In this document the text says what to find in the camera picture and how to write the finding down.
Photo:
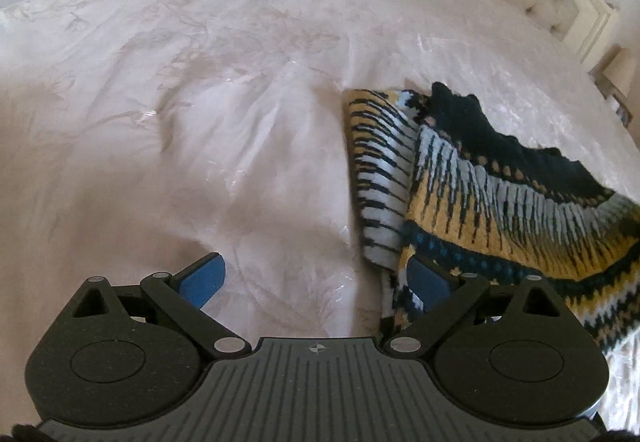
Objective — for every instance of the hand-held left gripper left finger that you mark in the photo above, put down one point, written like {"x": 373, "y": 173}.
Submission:
{"x": 201, "y": 278}

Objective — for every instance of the patterned knit sweater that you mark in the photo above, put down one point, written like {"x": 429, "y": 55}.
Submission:
{"x": 480, "y": 212}

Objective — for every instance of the white table lamp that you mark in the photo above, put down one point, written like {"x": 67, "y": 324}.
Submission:
{"x": 621, "y": 71}

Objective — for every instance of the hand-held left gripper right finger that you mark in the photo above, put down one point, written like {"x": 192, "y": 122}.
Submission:
{"x": 426, "y": 283}

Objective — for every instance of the wooden photo frame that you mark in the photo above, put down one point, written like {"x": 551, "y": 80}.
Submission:
{"x": 623, "y": 111}

